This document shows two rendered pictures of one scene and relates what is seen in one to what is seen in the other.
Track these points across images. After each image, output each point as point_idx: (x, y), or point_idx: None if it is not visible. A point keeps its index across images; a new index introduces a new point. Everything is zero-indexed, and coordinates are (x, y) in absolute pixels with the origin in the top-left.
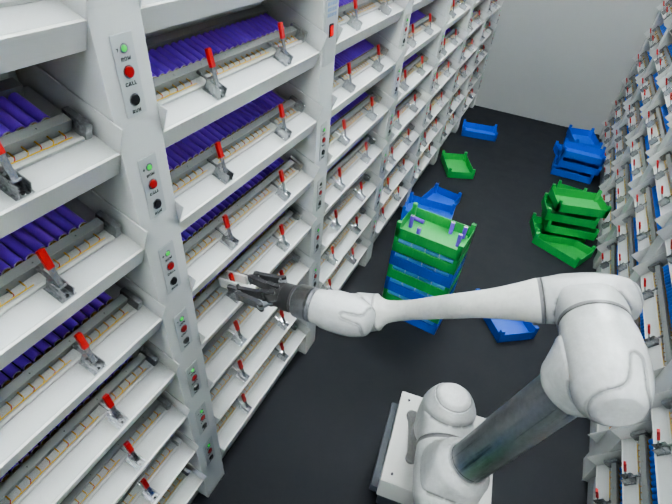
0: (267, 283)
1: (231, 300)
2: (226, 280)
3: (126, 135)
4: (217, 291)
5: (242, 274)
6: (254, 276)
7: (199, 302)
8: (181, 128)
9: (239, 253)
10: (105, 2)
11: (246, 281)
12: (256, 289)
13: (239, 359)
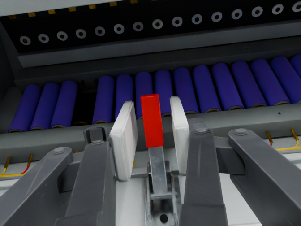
0: (180, 214)
1: (141, 206)
2: (122, 110)
3: None
4: (136, 155)
5: (182, 116)
6: (208, 143)
7: (44, 140)
8: None
9: (293, 100)
10: None
11: (177, 154)
12: (96, 199)
13: None
